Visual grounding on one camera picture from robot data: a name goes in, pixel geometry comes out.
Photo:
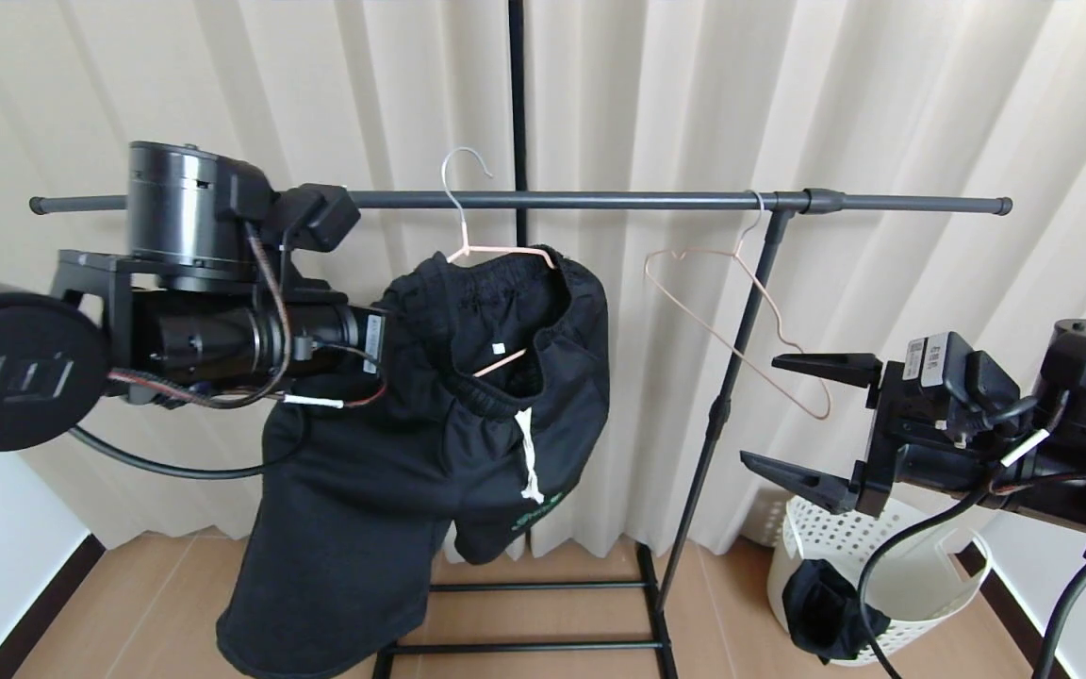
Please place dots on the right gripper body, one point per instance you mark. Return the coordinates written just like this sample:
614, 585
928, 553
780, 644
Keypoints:
882, 453

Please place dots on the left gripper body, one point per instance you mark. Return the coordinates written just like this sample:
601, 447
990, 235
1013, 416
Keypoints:
369, 339

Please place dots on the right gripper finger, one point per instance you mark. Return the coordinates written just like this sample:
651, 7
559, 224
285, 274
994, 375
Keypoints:
816, 486
835, 370

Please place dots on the pink clothes hanger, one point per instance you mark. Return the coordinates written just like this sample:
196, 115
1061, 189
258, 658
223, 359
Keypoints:
505, 248
737, 255

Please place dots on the black shorts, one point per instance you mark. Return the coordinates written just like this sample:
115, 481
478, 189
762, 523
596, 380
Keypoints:
364, 528

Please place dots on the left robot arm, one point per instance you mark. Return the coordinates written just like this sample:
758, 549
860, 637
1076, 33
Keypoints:
175, 207

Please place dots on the white laundry basket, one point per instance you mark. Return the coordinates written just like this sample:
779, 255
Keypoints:
929, 585

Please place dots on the black clothes rack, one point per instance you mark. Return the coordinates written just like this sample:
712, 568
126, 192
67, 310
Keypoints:
647, 200

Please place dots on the black garment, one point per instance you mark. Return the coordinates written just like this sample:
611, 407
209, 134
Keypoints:
826, 608

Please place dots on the white curtain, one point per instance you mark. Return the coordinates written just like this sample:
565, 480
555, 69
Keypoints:
882, 94
34, 75

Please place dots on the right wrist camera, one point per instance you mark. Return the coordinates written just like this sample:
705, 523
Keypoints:
962, 377

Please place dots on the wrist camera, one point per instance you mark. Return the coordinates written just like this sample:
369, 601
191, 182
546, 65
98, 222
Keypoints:
317, 217
962, 377

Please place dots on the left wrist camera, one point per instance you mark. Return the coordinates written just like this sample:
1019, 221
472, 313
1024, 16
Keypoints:
317, 217

